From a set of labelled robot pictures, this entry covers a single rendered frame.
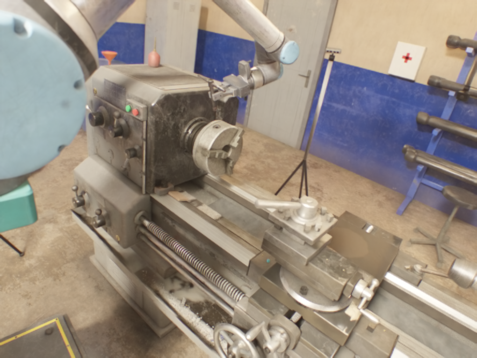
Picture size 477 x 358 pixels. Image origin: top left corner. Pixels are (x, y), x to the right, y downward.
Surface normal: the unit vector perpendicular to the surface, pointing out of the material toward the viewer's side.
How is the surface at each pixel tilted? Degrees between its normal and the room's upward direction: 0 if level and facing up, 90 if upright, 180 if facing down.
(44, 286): 0
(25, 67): 93
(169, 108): 90
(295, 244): 0
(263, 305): 0
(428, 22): 90
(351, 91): 90
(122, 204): 32
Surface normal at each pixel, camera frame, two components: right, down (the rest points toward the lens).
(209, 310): 0.16, -0.88
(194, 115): 0.77, 0.40
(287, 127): -0.63, 0.26
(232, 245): -0.23, -0.56
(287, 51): 0.56, 0.49
